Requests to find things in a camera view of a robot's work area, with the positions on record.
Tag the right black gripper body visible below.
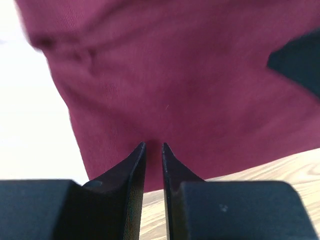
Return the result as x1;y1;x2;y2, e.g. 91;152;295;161
267;29;320;97

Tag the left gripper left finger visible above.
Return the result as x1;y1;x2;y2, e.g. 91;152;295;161
0;142;147;240

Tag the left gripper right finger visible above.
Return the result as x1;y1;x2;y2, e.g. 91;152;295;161
162;143;314;240

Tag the dark red t shirt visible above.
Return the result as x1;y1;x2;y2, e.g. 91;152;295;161
17;0;320;192

